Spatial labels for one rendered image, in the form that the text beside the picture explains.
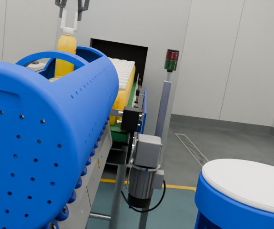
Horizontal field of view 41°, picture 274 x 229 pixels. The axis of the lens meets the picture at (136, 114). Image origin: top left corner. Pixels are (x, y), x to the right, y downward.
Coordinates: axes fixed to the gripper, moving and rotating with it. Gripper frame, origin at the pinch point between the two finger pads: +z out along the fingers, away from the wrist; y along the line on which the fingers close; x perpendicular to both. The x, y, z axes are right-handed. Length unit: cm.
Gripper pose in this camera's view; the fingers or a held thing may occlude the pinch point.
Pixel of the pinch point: (70, 20)
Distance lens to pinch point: 131.3
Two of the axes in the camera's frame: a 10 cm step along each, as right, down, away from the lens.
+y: 9.9, 1.6, 0.1
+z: -1.6, 9.6, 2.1
